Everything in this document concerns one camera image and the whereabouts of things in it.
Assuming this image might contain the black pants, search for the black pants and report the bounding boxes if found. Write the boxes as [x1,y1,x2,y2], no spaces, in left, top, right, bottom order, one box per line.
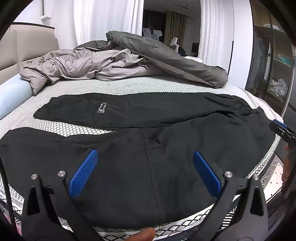
[1,93,275,228]

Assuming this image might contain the person's left hand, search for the person's left hand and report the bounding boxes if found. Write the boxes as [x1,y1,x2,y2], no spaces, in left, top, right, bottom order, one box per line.
[125,227,156,241]

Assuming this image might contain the white honeycomb mattress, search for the white honeycomb mattress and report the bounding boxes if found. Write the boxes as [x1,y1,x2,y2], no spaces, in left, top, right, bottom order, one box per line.
[1,76,280,240]

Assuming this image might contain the white curtain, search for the white curtain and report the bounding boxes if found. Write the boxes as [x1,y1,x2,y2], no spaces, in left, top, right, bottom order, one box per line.
[42,1,144,49]

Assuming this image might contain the light blue bolster pillow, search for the light blue bolster pillow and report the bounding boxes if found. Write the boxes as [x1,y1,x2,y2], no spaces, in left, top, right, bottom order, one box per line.
[0,74,33,119]

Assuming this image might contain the person's right hand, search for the person's right hand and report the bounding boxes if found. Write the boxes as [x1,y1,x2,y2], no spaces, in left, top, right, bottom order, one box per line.
[281,145,295,184]

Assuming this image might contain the beige upholstered headboard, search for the beige upholstered headboard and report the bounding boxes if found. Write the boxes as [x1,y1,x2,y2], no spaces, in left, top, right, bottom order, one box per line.
[0,22,59,84]

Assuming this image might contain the grey duvet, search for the grey duvet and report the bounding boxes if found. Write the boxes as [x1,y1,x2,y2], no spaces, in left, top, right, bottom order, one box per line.
[20,31,228,94]

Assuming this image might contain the dark wardrobe with shelves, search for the dark wardrobe with shelves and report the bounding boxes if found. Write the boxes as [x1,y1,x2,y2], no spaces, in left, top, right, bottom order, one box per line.
[245,1,295,130]

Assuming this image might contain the white chair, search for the white chair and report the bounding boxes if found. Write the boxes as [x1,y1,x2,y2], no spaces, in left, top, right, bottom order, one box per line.
[170,37,179,52]

